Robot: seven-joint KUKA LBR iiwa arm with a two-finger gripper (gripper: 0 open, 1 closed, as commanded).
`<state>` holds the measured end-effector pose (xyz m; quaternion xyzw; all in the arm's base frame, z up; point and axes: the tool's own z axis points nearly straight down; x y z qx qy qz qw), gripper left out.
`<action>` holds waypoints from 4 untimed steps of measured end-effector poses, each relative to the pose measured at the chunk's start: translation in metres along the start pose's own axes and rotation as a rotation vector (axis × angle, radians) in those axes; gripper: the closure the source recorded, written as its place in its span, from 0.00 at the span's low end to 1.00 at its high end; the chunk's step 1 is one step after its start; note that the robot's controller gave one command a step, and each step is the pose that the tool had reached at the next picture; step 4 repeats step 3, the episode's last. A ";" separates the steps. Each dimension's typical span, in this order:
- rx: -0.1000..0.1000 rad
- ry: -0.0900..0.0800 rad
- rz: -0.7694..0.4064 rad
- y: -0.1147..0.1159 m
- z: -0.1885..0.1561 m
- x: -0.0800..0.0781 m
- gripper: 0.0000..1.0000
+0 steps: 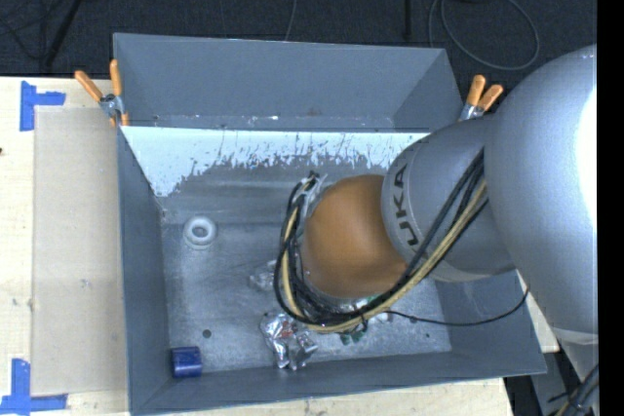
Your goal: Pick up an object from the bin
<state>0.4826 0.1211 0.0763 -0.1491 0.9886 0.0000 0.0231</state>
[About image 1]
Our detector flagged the crumpled silver foil packet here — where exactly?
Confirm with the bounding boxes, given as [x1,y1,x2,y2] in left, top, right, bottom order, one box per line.
[258,311,320,372]

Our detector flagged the clear plastic wrapper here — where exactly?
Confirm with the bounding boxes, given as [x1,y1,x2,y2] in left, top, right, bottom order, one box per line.
[248,259,280,293]

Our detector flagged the grey metal bin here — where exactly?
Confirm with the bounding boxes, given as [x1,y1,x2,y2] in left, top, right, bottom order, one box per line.
[112,32,548,416]

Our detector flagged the blue cylinder cup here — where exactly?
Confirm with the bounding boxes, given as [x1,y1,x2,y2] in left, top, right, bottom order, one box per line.
[170,346,204,379]

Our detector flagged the pale cardboard board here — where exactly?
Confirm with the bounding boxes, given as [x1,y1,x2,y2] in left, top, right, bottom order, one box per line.
[29,105,130,398]

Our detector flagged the white ring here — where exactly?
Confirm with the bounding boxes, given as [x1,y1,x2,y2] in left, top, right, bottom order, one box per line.
[183,215,218,251]

